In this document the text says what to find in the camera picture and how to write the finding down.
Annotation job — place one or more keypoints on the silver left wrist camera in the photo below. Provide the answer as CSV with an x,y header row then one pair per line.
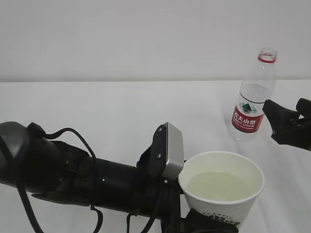
x,y
174,153

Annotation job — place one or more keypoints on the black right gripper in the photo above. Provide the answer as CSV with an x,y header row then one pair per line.
x,y
287,127

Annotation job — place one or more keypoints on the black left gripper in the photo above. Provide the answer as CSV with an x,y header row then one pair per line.
x,y
161,200

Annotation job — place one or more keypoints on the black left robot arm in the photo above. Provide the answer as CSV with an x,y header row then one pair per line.
x,y
36,162

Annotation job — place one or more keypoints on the white paper cup green logo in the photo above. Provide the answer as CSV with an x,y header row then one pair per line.
x,y
221,185

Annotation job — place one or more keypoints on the clear water bottle red label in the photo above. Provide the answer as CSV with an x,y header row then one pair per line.
x,y
254,91

